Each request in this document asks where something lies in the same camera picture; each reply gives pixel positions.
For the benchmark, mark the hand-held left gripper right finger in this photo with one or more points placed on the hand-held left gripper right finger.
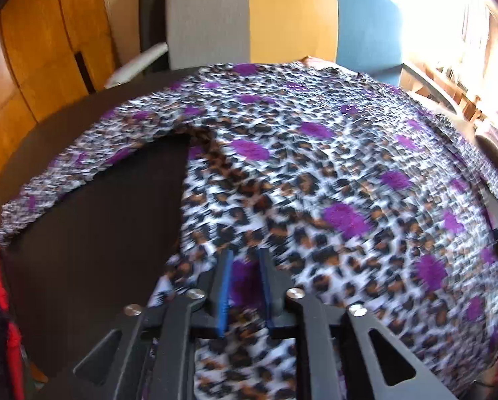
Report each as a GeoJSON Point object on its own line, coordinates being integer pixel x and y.
{"type": "Point", "coordinates": [266, 296]}

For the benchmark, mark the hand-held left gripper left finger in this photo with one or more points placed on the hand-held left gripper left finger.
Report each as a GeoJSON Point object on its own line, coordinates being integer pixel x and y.
{"type": "Point", "coordinates": [224, 300]}

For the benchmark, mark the leopard print purple spotted garment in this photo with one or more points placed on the leopard print purple spotted garment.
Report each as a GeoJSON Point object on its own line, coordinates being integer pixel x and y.
{"type": "Point", "coordinates": [336, 166]}

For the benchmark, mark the pink folded cloth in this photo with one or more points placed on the pink folded cloth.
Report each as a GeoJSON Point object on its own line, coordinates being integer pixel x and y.
{"type": "Point", "coordinates": [315, 61]}

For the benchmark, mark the grey yellow blue upholstered bench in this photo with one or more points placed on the grey yellow blue upholstered bench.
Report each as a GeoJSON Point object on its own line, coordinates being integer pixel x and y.
{"type": "Point", "coordinates": [290, 21]}

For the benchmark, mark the black panel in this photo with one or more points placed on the black panel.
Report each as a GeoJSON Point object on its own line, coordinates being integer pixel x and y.
{"type": "Point", "coordinates": [152, 16]}

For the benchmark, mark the wooden cabinet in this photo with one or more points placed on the wooden cabinet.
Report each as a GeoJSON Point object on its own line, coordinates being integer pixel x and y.
{"type": "Point", "coordinates": [36, 50]}

